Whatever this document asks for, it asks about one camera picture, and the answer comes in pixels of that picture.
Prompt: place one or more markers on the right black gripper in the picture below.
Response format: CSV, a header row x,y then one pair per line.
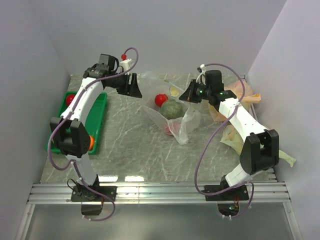
x,y
189,95

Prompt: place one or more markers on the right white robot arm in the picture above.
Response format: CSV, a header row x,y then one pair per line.
x,y
260,150

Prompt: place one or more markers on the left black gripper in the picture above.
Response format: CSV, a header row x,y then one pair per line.
x,y
131,90

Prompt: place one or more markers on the green fake melon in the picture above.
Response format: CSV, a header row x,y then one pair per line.
x,y
172,109

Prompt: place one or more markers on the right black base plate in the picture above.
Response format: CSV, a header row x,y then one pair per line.
x,y
230,199

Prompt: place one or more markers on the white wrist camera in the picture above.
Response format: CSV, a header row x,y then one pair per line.
x,y
125,63
202,70

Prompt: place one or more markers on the green tied plastic bag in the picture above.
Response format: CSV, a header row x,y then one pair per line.
x,y
232,138

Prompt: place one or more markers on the aluminium mounting rail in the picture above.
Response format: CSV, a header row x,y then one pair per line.
x,y
153,193

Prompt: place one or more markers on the orange fake persimmon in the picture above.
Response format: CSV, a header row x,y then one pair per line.
x,y
92,142

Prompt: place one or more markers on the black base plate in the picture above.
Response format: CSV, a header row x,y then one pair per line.
x,y
230,199
110,193

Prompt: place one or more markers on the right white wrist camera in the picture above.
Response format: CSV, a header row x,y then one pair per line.
x,y
202,70

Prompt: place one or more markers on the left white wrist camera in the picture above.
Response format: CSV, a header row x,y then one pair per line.
x,y
125,63

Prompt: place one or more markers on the clear lemon-print plastic bag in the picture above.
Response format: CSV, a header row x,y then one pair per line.
x,y
151,84

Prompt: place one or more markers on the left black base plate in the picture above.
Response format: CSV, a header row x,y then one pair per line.
x,y
110,193

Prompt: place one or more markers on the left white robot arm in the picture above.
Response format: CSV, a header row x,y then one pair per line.
x,y
68,132

